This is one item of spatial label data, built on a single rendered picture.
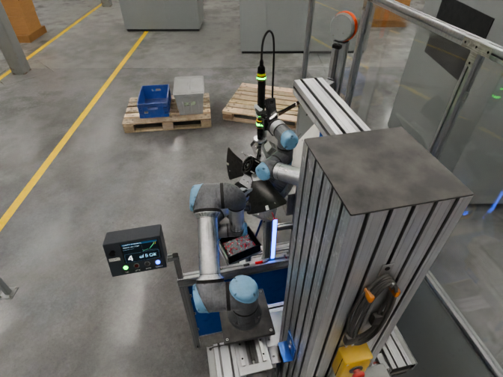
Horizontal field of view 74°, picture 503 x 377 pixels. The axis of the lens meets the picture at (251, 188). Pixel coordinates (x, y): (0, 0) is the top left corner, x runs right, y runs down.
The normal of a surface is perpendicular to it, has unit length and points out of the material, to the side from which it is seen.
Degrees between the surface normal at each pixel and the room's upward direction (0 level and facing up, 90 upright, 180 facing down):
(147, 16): 90
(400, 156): 0
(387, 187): 0
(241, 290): 8
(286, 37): 90
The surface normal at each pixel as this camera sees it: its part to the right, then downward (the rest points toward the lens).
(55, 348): 0.00, -0.75
